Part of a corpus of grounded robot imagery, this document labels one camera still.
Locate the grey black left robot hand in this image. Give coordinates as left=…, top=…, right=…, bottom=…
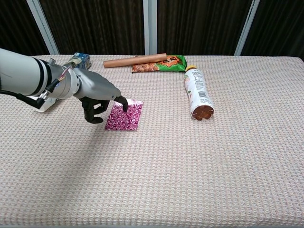
left=73, top=69, right=129, bottom=124

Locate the white paper cup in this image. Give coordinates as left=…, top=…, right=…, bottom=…
left=33, top=96, right=59, bottom=114

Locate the blue cookie box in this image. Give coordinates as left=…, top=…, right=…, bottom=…
left=63, top=52, right=92, bottom=70

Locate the brown cardboard tube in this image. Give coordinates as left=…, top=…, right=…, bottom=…
left=103, top=53, right=168, bottom=69

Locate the dark brown curtain panel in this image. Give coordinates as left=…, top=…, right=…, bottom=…
left=39, top=0, right=145, bottom=56
left=0, top=0, right=49, bottom=57
left=156, top=0, right=252, bottom=57
left=241, top=0, right=304, bottom=60

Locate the green orange snack bag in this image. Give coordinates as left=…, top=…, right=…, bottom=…
left=132, top=55, right=188, bottom=74

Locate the white label drink bottle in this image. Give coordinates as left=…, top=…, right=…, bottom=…
left=184, top=64, right=215, bottom=122

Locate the pink checkered tablecloth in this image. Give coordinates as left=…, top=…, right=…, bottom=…
left=0, top=55, right=304, bottom=226

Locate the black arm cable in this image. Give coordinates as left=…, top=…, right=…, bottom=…
left=0, top=78, right=60, bottom=110

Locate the grey partition frame post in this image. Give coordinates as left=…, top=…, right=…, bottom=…
left=26, top=0, right=60, bottom=55
left=234, top=0, right=261, bottom=57
left=142, top=0, right=158, bottom=56

